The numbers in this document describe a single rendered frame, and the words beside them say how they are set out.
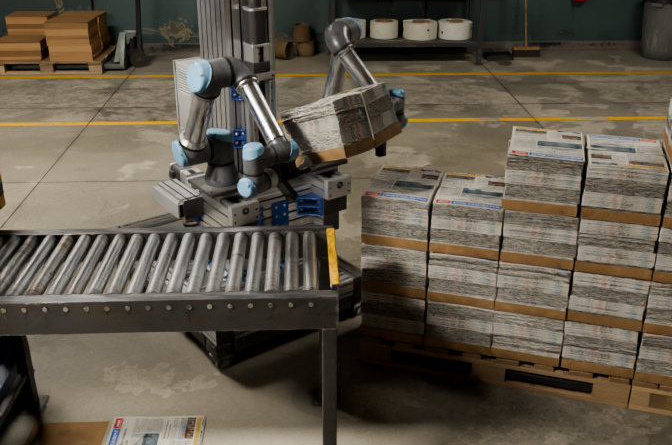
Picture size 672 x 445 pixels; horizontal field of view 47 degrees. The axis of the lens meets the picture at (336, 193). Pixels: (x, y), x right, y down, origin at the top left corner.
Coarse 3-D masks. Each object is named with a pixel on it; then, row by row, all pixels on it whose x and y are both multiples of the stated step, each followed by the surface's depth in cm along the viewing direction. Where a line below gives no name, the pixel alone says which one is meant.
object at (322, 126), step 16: (352, 96) 294; (288, 112) 300; (304, 112) 295; (320, 112) 290; (336, 112) 286; (352, 112) 294; (288, 128) 303; (304, 128) 298; (320, 128) 292; (336, 128) 288; (352, 128) 293; (304, 144) 300; (320, 144) 295; (336, 144) 289
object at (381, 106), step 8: (360, 88) 313; (368, 88) 304; (376, 88) 306; (384, 88) 310; (328, 96) 325; (336, 96) 316; (368, 96) 301; (376, 96) 308; (384, 96) 309; (368, 104) 301; (376, 104) 305; (384, 104) 309; (392, 104) 313; (376, 112) 304; (384, 112) 309; (392, 112) 313; (376, 120) 304; (384, 120) 308; (392, 120) 312; (376, 128) 304; (384, 128) 308
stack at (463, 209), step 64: (384, 192) 320; (448, 192) 320; (384, 256) 326; (448, 256) 317; (576, 256) 304; (640, 256) 294; (384, 320) 338; (448, 320) 329; (512, 320) 320; (640, 320) 304; (512, 384) 331
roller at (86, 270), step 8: (96, 240) 284; (104, 240) 285; (96, 248) 278; (104, 248) 282; (88, 256) 272; (96, 256) 274; (88, 264) 267; (96, 264) 271; (80, 272) 261; (88, 272) 263; (80, 280) 256; (88, 280) 261; (72, 288) 251; (80, 288) 253
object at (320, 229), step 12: (96, 228) 293; (108, 228) 293; (120, 228) 293; (132, 228) 293; (144, 228) 293; (156, 228) 293; (168, 228) 293; (180, 228) 293; (192, 228) 293; (204, 228) 293; (216, 228) 293; (228, 228) 293; (240, 228) 294; (252, 228) 294; (264, 228) 294; (276, 228) 294; (288, 228) 294; (300, 228) 294; (312, 228) 294; (324, 228) 294; (24, 240) 289; (144, 240) 291; (180, 240) 291; (216, 240) 292; (300, 240) 294; (324, 240) 294; (228, 252) 294; (264, 252) 295; (300, 252) 296; (324, 252) 296
